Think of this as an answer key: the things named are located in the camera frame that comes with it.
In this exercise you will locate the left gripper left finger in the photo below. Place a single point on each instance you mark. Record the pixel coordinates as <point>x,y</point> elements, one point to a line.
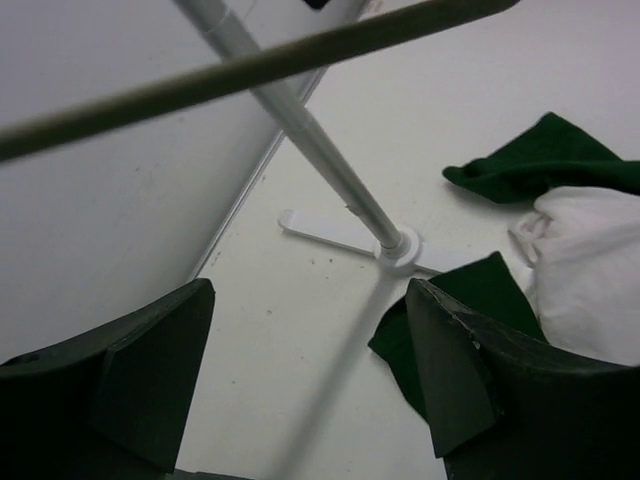
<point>110,403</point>

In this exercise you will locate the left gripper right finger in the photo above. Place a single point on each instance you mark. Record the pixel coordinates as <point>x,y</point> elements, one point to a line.
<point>503,405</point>

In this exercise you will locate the green and white t-shirt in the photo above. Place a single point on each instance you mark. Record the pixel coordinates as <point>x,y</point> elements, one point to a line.
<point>575,281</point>

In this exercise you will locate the wooden clothes hanger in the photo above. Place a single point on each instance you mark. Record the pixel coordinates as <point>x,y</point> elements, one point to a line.
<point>206,84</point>

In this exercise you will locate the white and silver clothes rack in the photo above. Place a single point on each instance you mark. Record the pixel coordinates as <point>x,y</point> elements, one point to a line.
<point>400,250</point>

